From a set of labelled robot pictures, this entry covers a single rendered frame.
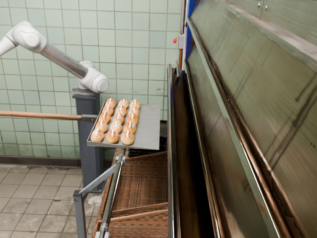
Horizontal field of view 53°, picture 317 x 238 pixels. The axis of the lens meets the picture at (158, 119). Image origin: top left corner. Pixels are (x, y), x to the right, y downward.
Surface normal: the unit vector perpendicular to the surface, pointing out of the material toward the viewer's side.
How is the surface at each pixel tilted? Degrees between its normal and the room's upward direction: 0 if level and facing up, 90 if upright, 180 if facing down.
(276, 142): 70
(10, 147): 90
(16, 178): 0
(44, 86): 90
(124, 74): 90
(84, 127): 90
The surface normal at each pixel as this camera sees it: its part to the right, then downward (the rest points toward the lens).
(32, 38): 0.51, 0.33
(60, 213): 0.04, -0.90
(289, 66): -0.93, -0.34
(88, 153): -0.08, 0.43
